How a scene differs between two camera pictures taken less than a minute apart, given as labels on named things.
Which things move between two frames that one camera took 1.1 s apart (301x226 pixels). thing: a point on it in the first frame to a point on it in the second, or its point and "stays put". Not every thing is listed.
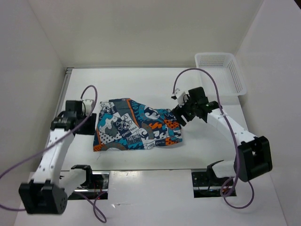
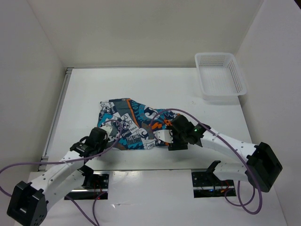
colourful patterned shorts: x=129 y=124 stays put
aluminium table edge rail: x=67 y=77 stays put
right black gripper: x=178 y=111 to x=176 y=145
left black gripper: x=90 y=130 to x=105 y=141
